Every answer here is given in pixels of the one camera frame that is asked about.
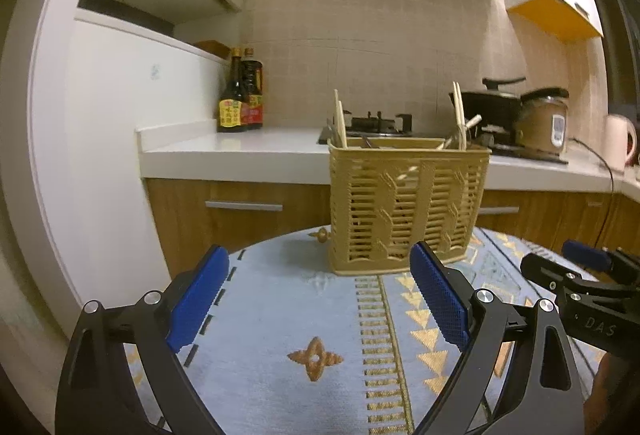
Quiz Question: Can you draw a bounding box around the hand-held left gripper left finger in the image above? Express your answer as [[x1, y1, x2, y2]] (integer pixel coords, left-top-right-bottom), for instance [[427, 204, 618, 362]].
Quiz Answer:
[[55, 244, 231, 435]]

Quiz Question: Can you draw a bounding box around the light blue patterned tablecloth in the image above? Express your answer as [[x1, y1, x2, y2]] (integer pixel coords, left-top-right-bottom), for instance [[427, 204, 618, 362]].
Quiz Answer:
[[120, 225, 631, 435]]

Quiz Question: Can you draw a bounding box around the dark sauce bottle red label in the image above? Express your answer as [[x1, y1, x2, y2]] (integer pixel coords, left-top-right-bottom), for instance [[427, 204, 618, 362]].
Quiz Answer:
[[242, 48, 265, 131]]

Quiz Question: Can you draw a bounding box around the dark sauce bottle yellow label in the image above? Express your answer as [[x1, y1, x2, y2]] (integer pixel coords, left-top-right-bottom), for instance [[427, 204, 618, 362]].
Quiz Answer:
[[217, 48, 247, 133]]

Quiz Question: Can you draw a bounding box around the white electric kettle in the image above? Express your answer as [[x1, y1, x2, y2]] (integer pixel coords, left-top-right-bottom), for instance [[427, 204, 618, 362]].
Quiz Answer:
[[602, 114, 640, 172]]

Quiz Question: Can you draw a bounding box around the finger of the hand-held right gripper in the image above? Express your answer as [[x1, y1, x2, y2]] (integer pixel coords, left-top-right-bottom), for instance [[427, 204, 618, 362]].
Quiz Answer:
[[561, 239, 640, 283], [520, 252, 608, 298]]

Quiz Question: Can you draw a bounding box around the brown box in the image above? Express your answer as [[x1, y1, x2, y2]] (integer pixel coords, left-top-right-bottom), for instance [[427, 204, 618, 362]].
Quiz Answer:
[[194, 39, 233, 60]]

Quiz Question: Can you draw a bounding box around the black power cable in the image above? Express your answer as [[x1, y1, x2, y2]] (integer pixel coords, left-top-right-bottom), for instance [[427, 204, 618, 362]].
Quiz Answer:
[[567, 138, 617, 241]]

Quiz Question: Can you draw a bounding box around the white kitchen counter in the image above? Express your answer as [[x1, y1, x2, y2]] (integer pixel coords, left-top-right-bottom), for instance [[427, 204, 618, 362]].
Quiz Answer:
[[135, 120, 640, 203]]

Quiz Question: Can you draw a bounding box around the beige rice cooker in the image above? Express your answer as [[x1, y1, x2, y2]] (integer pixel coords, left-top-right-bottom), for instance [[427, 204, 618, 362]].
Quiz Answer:
[[515, 88, 571, 156]]

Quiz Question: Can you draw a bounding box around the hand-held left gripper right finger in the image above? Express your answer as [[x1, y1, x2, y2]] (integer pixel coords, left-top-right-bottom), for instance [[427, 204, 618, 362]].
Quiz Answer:
[[409, 241, 586, 435]]

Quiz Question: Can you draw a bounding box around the wooden base cabinet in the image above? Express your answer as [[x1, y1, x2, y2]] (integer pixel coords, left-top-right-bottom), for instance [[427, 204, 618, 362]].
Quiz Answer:
[[145, 178, 636, 276]]

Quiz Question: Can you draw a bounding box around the yellow wall cabinet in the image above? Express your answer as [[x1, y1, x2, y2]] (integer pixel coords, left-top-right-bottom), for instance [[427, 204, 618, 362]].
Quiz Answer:
[[502, 0, 606, 43]]

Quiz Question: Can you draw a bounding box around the beige plastic utensil basket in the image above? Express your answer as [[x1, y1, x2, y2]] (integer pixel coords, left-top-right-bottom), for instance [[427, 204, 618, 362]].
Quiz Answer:
[[327, 138, 492, 277]]

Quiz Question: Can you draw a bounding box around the black wok with lid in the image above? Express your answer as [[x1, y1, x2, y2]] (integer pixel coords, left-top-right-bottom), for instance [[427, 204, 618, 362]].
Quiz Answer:
[[452, 76, 527, 138]]

